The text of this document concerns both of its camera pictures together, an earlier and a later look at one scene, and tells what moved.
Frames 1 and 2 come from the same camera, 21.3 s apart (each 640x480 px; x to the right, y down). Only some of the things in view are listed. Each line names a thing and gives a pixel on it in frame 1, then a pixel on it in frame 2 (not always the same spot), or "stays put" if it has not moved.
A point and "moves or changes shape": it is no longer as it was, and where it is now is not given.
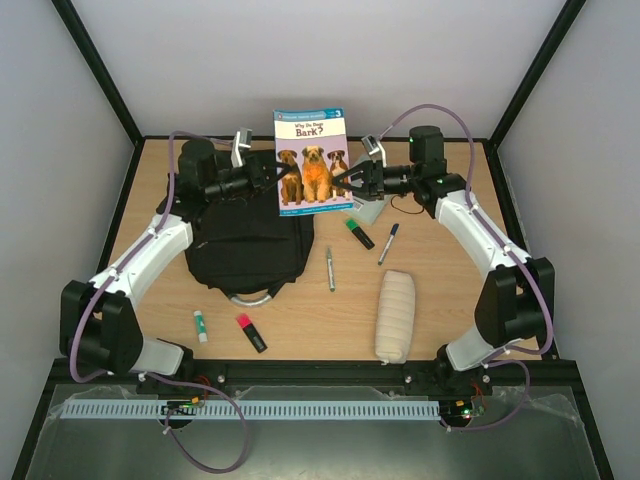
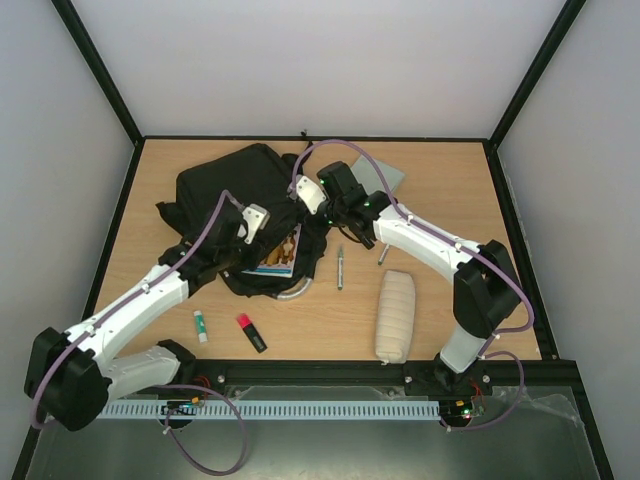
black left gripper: x=258 y=175 to x=253 y=261
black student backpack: x=239 y=243 moves or changes shape
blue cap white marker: x=393 y=232 stays put
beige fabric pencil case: x=395 y=316 stays put
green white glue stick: x=200 y=327 stays put
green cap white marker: x=330 y=270 to x=340 y=280
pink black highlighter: x=246 y=324 stays put
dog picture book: x=314 y=139 to x=280 y=262
